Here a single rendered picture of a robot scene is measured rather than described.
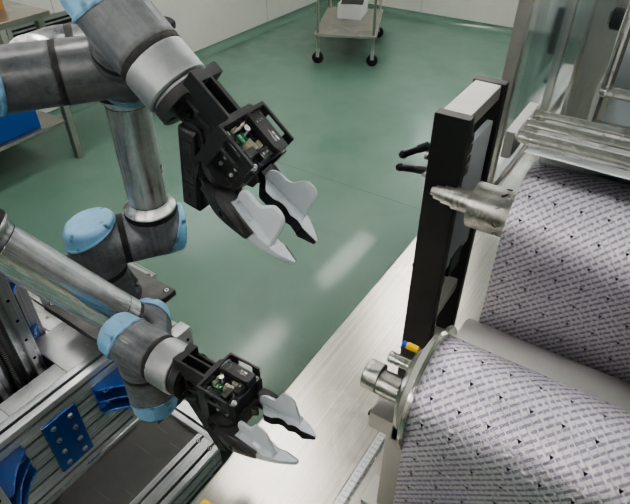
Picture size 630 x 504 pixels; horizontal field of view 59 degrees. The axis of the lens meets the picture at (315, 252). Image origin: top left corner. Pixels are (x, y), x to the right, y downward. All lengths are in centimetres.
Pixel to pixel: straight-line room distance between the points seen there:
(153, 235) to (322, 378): 50
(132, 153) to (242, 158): 64
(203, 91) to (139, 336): 42
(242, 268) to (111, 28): 220
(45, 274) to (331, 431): 54
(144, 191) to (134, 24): 66
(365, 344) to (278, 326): 131
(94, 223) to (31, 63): 64
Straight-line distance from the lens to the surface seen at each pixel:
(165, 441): 189
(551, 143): 71
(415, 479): 67
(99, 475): 189
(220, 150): 56
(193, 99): 59
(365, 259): 278
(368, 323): 119
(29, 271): 93
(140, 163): 120
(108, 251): 130
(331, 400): 106
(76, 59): 71
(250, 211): 59
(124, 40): 61
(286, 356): 232
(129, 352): 86
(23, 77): 71
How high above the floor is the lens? 175
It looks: 38 degrees down
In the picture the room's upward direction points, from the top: straight up
